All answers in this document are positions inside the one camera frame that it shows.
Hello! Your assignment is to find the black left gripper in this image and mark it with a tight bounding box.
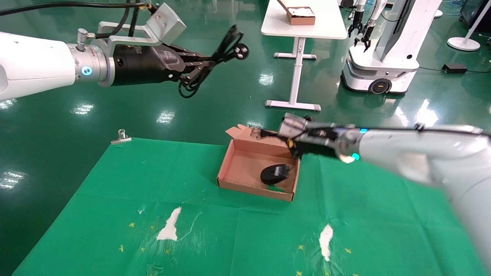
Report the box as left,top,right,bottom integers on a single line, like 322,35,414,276
111,43,216,87

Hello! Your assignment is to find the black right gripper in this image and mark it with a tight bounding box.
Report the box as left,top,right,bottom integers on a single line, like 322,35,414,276
253,128,344,160

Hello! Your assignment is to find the black power cord with plug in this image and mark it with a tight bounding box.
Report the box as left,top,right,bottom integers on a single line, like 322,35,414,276
178,25,250,99

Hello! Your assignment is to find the open brown cardboard box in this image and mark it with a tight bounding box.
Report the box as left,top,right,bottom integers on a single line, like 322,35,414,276
216,124,302,202

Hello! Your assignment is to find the small brown cardboard box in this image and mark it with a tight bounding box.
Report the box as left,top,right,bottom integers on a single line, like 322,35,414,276
277,0,316,26

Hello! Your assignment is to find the silver metal clamp clip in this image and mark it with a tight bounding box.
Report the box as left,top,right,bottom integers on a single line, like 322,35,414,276
110,130,132,145

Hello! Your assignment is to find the white table with metal legs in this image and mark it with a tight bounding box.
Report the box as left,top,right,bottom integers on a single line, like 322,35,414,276
260,0,348,112

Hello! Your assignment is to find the black background robot gripper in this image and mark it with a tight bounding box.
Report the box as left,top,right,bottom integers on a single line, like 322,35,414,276
348,11,364,38
354,22,374,53

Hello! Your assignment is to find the white wheeled background robot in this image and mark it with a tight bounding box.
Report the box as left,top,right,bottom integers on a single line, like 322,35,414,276
341,0,442,95

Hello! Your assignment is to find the green tablecloth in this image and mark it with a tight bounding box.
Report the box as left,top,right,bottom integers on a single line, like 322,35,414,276
12,138,488,276

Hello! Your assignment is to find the black power brick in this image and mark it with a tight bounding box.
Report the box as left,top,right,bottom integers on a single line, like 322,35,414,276
442,63,468,75

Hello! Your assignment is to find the white round-base floor stand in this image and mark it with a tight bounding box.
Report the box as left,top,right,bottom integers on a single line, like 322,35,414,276
447,0,491,52

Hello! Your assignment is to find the dark cabinet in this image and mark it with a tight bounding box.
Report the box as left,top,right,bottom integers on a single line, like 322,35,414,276
460,0,491,33

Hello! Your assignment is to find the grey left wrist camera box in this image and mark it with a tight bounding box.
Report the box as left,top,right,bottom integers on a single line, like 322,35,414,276
97,3,188,47

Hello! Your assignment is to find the thin black floor cable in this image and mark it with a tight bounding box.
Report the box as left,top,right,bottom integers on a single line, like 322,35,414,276
418,67,491,74

